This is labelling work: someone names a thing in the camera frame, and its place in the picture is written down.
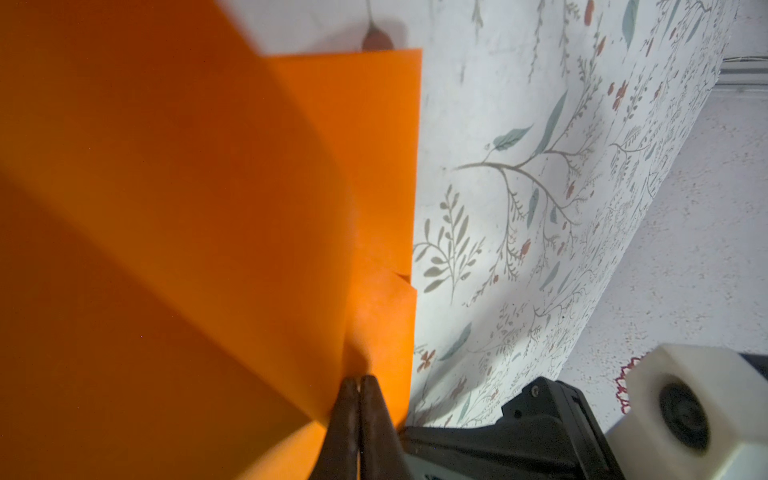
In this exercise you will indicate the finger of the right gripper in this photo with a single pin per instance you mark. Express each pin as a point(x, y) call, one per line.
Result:
point(548, 431)

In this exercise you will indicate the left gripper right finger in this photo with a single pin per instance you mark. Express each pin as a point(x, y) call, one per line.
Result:
point(381, 453)

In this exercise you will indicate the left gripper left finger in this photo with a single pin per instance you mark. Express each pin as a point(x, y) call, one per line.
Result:
point(338, 456)

